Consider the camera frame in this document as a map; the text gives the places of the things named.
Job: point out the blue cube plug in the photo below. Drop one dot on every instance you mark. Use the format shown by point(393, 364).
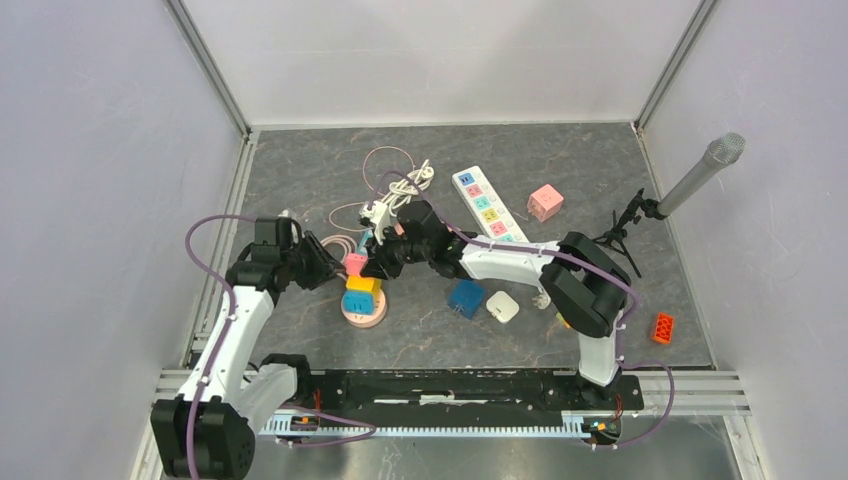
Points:
point(466, 298)

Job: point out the red lego brick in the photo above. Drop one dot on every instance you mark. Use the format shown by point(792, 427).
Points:
point(663, 328)

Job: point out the pink rounded plug adapter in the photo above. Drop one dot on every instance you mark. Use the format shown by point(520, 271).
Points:
point(354, 264)

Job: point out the teal usb power strip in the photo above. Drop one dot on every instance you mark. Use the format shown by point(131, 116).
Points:
point(362, 247)

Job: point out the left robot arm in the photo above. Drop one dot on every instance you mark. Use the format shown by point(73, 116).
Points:
point(209, 429)

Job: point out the grey microphone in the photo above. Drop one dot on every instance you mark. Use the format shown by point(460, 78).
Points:
point(720, 153)

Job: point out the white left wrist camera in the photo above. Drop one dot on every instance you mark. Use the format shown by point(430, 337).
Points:
point(375, 216)

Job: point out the light blue plug adapter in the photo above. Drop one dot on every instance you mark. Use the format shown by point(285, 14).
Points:
point(358, 302)

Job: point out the white power strip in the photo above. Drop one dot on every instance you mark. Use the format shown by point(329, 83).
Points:
point(486, 206)

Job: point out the pink cube plug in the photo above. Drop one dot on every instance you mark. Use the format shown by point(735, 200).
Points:
point(545, 202)

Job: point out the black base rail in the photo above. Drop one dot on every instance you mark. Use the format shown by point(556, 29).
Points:
point(451, 401)

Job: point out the white cube plug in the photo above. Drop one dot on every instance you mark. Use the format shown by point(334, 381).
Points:
point(502, 307)

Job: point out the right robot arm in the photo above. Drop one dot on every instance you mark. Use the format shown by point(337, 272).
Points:
point(589, 290)

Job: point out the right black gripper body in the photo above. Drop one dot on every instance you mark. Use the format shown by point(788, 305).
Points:
point(395, 253)

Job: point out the yellow cube plug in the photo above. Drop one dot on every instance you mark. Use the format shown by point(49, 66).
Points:
point(361, 284)

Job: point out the pink shape sorter toy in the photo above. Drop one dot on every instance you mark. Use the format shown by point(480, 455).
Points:
point(364, 321)

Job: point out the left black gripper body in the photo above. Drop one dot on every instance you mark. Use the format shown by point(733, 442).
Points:
point(309, 265)

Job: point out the yellow orange toy bricks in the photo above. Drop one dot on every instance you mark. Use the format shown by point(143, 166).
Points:
point(562, 321)

